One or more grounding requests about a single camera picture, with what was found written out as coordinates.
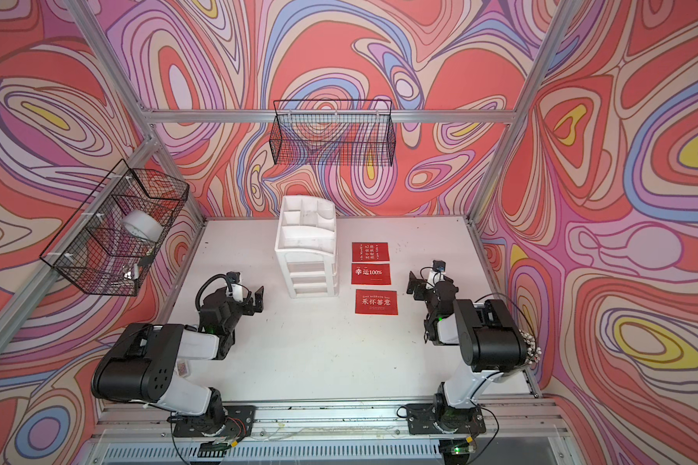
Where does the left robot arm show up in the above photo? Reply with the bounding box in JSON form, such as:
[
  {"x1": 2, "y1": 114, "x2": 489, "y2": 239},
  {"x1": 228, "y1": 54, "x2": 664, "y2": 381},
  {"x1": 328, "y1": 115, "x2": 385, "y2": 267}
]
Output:
[{"x1": 91, "y1": 271, "x2": 265, "y2": 422}]

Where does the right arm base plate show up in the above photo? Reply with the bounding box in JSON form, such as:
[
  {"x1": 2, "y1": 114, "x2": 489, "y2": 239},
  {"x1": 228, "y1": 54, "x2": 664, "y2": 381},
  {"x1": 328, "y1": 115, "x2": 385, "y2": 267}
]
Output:
[{"x1": 396, "y1": 403, "x2": 486, "y2": 437}]

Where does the black wire basket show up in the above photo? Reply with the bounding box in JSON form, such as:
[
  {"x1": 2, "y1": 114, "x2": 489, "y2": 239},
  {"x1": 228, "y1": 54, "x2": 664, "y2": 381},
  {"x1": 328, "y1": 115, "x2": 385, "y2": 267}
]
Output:
[
  {"x1": 269, "y1": 98, "x2": 396, "y2": 168},
  {"x1": 40, "y1": 160, "x2": 189, "y2": 296}
]

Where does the black wire basket left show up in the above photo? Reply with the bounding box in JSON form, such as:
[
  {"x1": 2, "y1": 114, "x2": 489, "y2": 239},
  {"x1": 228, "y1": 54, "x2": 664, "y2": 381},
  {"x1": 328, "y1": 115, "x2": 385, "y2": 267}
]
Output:
[{"x1": 40, "y1": 160, "x2": 189, "y2": 296}]

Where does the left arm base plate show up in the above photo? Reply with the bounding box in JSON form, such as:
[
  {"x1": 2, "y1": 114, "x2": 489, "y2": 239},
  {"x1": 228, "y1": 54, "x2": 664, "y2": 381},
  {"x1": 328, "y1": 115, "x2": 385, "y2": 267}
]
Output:
[{"x1": 169, "y1": 405, "x2": 256, "y2": 440}]

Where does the white plastic drawer organizer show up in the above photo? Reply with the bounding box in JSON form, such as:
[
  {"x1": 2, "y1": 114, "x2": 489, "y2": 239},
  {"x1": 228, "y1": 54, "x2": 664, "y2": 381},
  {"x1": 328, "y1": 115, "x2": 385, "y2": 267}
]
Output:
[{"x1": 274, "y1": 195, "x2": 339, "y2": 298}]

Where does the white tape roll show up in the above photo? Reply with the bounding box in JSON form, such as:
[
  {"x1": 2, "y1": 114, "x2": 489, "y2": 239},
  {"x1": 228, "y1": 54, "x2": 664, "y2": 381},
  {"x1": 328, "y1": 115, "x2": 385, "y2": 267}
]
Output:
[{"x1": 122, "y1": 209, "x2": 164, "y2": 242}]

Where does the cup of white pencils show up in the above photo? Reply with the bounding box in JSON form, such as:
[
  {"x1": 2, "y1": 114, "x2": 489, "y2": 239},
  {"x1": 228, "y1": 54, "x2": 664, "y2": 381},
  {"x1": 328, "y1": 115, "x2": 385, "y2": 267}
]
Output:
[{"x1": 519, "y1": 329, "x2": 543, "y2": 369}]

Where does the black wire basket back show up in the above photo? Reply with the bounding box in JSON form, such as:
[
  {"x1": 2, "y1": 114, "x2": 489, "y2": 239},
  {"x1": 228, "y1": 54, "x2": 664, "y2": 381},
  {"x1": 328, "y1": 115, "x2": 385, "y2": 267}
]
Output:
[{"x1": 269, "y1": 98, "x2": 396, "y2": 168}]

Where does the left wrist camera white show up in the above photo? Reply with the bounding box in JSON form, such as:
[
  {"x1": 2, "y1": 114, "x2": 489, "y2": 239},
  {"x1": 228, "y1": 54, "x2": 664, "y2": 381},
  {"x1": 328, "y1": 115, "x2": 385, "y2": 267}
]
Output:
[{"x1": 226, "y1": 271, "x2": 243, "y2": 301}]

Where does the black clip in basket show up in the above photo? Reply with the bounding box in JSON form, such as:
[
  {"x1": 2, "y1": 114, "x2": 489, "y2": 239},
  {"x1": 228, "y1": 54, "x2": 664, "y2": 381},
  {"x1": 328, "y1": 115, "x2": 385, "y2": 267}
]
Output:
[{"x1": 136, "y1": 254, "x2": 155, "y2": 269}]

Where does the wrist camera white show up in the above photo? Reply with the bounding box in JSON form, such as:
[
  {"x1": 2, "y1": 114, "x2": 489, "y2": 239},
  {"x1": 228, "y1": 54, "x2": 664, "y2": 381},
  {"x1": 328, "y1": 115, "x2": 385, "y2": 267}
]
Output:
[
  {"x1": 226, "y1": 271, "x2": 243, "y2": 301},
  {"x1": 428, "y1": 260, "x2": 447, "y2": 284}
]

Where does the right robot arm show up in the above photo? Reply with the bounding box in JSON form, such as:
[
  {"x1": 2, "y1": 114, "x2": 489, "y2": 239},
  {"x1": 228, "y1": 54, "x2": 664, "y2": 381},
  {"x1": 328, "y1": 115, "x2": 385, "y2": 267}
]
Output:
[{"x1": 406, "y1": 270, "x2": 541, "y2": 410}]

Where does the red postcard white text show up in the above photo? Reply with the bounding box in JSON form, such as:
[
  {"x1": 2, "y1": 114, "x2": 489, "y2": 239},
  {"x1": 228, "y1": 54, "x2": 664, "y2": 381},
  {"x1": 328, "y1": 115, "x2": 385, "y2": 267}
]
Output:
[{"x1": 352, "y1": 242, "x2": 390, "y2": 263}]

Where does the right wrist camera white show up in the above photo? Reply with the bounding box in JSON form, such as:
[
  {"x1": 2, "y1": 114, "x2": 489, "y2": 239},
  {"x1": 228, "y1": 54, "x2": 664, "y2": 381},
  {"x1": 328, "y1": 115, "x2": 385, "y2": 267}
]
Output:
[{"x1": 428, "y1": 260, "x2": 447, "y2": 284}]

